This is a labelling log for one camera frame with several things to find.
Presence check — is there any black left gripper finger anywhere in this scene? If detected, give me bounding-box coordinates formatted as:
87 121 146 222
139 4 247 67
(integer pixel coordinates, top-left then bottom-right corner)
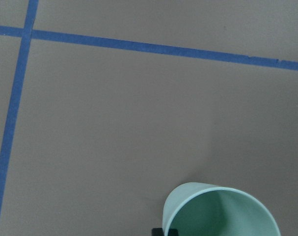
151 228 178 236

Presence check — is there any pale green cup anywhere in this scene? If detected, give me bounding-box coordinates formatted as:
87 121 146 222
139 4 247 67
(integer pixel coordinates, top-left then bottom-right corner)
162 182 281 236

